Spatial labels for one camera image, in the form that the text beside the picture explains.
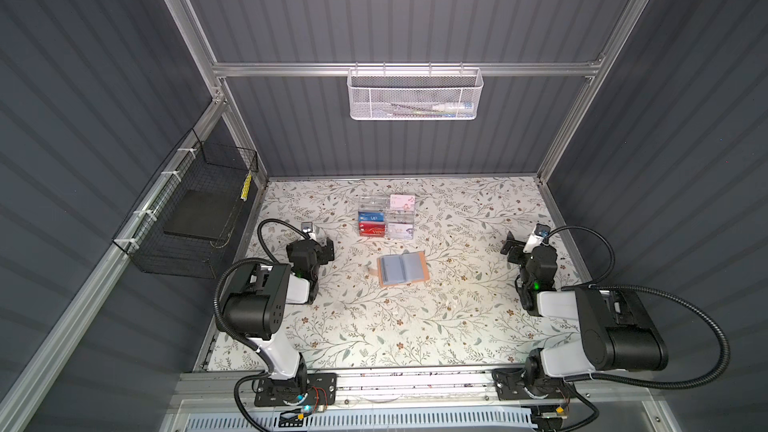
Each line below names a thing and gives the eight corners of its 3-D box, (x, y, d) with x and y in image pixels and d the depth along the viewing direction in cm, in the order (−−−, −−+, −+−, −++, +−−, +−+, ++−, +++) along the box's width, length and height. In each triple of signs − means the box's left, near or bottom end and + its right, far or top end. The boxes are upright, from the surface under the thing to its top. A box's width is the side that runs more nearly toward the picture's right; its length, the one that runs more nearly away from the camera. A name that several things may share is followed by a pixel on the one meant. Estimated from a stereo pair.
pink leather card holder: (380, 288, 93) (379, 285, 91) (374, 259, 100) (374, 255, 98) (430, 278, 95) (431, 275, 93) (422, 250, 102) (423, 247, 100)
